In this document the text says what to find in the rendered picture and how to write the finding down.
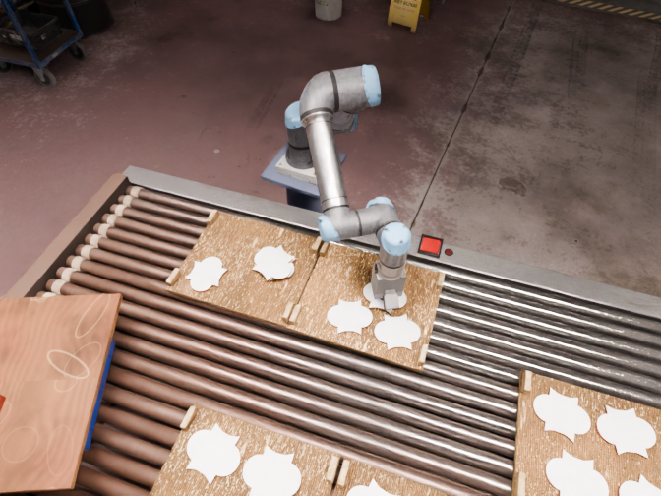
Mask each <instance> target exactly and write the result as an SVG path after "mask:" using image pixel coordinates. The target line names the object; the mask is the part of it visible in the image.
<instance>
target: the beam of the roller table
mask: <svg viewBox="0 0 661 496"><path fill-rule="evenodd" d="M122 175H126V176H128V179H129V181H130V183H131V185H132V186H138V187H142V188H144V189H146V190H150V191H153V192H157V193H161V194H164V195H168V196H172V197H176V198H180V199H184V200H188V201H192V202H195V203H199V204H203V205H207V206H211V207H215V208H219V209H223V210H226V211H230V212H233V213H237V214H241V215H245V216H249V217H255V218H259V219H263V220H267V221H271V222H275V223H279V224H283V225H286V226H290V227H294V228H298V229H302V230H306V231H310V232H313V233H317V234H320V231H319V225H318V218H319V217H321V216H323V215H324V214H321V213H317V212H313V211H309V210H305V209H301V208H297V207H293V206H289V205H285V204H282V203H278V202H274V201H270V200H266V199H262V198H258V197H254V196H250V195H246V194H242V193H238V192H234V191H230V190H226V189H222V188H218V187H214V186H210V185H207V184H203V183H199V182H195V181H191V180H187V179H183V178H179V177H175V176H171V175H167V174H163V173H159V172H155V171H151V170H147V169H143V168H139V167H136V166H132V165H130V166H129V167H128V168H127V169H126V170H125V171H124V172H123V174H122ZM420 239H421V238H420V237H416V236H412V235H411V243H410V247H409V249H408V253H407V257H408V258H412V259H416V260H420V261H424V262H428V263H432V264H435V265H439V266H443V267H447V268H451V269H455V270H459V271H463V272H466V273H470V274H474V275H477V276H481V277H485V278H489V279H495V280H499V281H503V282H507V283H511V284H515V285H519V286H523V287H526V288H530V289H534V290H538V291H542V292H546V293H550V294H554V295H557V296H561V297H564V298H568V299H572V300H576V301H580V302H584V303H587V304H591V305H595V306H599V307H603V308H607V309H611V310H615V311H618V312H622V313H626V314H630V315H634V316H637V317H641V318H644V319H648V320H652V321H656V322H660V323H661V297H657V296H653V295H649V294H645V293H641V292H637V291H633V290H629V289H625V288H621V287H616V286H612V285H609V284H605V283H601V282H597V281H593V280H589V279H582V278H578V277H574V276H570V275H566V274H562V273H558V272H554V271H550V270H546V269H542V268H538V267H534V266H530V265H526V264H522V263H519V262H515V261H511V260H507V259H503V258H499V257H495V256H491V255H487V254H483V253H479V252H475V251H471V250H467V249H463V248H459V247H455V246H451V245H448V244H444V243H443V246H442V251H441V255H440V258H439V259H438V258H434V257H430V256H427V255H423V254H419V253H417V251H418V247H419V243H420ZM343 241H347V242H351V243H355V244H359V245H363V246H367V247H371V248H374V249H378V250H380V244H379V242H378V239H377V237H376V234H370V235H365V236H359V237H354V238H349V239H344V240H343ZM446 249H452V251H453V255H451V256H447V255H446V254H445V252H444V251H445V250H446Z"/></svg>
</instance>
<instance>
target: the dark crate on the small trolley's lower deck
mask: <svg viewBox="0 0 661 496"><path fill-rule="evenodd" d="M13 12H14V14H15V16H16V18H17V19H18V21H19V23H20V25H21V27H22V29H23V31H24V33H25V34H26V36H27V38H28V40H29V42H30V45H31V47H32V48H33V49H37V50H42V49H44V48H45V47H46V46H48V45H49V44H50V43H52V42H53V41H54V40H56V39H57V38H58V37H60V36H61V35H62V34H63V33H64V32H63V31H62V28H61V27H60V25H61V24H59V22H58V19H57V17H56V16H51V15H45V14H40V13H35V12H29V11H24V10H19V9H17V10H15V11H13ZM11 23H12V21H11V19H10V17H9V16H8V15H7V16H5V17H4V18H2V19H1V20H0V40H1V41H0V42H3V43H8V44H13V45H18V46H22V47H25V45H24V43H23V41H22V39H21V38H20V36H19V34H18V32H17V30H16V28H15V27H14V26H11V27H10V28H8V29H5V28H6V27H7V26H9V25H10V24H11Z"/></svg>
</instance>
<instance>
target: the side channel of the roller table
mask: <svg viewBox="0 0 661 496"><path fill-rule="evenodd" d="M128 186H132V185H131V183H130V181H129V179H128V176H126V175H122V174H118V173H113V174H112V175H111V176H110V177H109V179H108V180H107V181H106V182H105V183H104V184H103V185H102V186H101V188H100V189H99V190H98V191H97V192H96V193H95V194H94V195H93V197H92V198H91V199H90V200H89V201H88V202H87V203H86V205H85V206H84V207H83V208H82V209H81V210H80V211H79V212H78V213H77V215H76V216H75V217H74V218H73V219H72V220H71V221H70V222H69V224H68V225H67V226H66V227H65V228H64V229H63V230H62V231H61V233H60V234H59V235H58V236H57V237H56V238H55V239H54V240H53V242H52V243H51V244H50V245H49V246H48V247H47V248H46V249H45V251H44V252H43V253H42V254H41V255H40V256H39V257H38V258H37V260H36V261H35V262H34V263H33V264H32V265H31V266H30V268H29V269H28V270H27V271H26V272H25V273H24V274H23V275H22V277H21V278H20V279H19V280H18V281H17V282H16V283H15V284H14V286H13V287H12V288H11V289H10V290H9V291H8V292H7V293H6V295H5V296H4V297H3V298H26V297H36V295H37V294H38V293H39V292H40V291H46V292H51V291H48V290H47V289H46V284H47V282H48V281H49V280H50V279H58V278H57V277H56V272H57V270H58V269H59V268H60V267H65V268H69V267H67V266H66V260H67V258H68V257H69V256H71V255H74V256H77V255H76V248H77V246H78V245H80V244H84V245H87V244H86V243H85V238H86V236H87V235H88V234H89V233H91V234H94V233H93V228H94V226H95V225H96V224H97V223H101V224H103V223H102V221H101V220H102V217H103V215H104V214H110V207H111V206H112V205H113V204H117V205H119V204H118V198H119V196H120V195H126V188H127V187H128ZM126 196H127V195H126ZM3 298H2V299H3Z"/></svg>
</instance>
